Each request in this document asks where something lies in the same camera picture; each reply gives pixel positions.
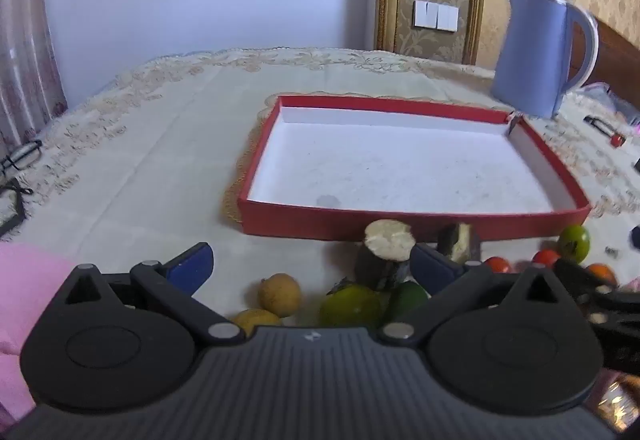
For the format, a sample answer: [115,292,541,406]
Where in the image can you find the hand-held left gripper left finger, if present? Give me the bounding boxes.
[54,242,246,347]

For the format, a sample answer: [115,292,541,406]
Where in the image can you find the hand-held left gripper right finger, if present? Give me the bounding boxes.
[379,244,576,346]

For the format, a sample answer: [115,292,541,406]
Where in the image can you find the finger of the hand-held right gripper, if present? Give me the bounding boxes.
[554,259,619,301]

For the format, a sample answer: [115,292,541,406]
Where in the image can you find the orange mandarin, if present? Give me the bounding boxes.
[585,263,619,285]

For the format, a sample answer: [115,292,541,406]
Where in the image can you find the small green tomato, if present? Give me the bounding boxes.
[557,225,591,265]

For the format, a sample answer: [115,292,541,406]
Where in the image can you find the brown longan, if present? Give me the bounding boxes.
[257,273,302,318]
[232,309,284,336]

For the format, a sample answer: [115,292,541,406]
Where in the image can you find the large green tomato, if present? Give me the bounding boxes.
[319,277,384,329]

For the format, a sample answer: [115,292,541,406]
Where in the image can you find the red shallow cardboard box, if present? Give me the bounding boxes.
[237,94,592,243]

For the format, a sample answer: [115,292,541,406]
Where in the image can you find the dark sugarcane piece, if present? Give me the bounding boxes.
[437,222,482,265]
[355,219,416,291]

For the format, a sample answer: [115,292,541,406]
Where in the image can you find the green oval fruit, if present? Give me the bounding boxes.
[387,281,431,325]

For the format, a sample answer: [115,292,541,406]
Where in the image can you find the cream embroidered tablecloth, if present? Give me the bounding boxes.
[0,47,640,338]

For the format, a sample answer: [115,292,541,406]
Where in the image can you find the pink cloth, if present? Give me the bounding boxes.
[0,242,77,426]

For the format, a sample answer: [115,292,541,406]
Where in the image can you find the black eyeglasses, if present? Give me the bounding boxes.
[0,140,44,177]

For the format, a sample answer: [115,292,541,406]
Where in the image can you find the blue electric kettle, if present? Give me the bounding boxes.
[490,0,600,119]

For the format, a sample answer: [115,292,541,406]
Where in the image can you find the wooden headboard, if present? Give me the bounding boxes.
[517,0,640,113]

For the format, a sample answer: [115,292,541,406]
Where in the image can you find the patterned curtain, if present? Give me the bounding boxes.
[0,0,69,155]

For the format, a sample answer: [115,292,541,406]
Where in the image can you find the white wall switch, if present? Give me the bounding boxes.
[413,0,460,31]

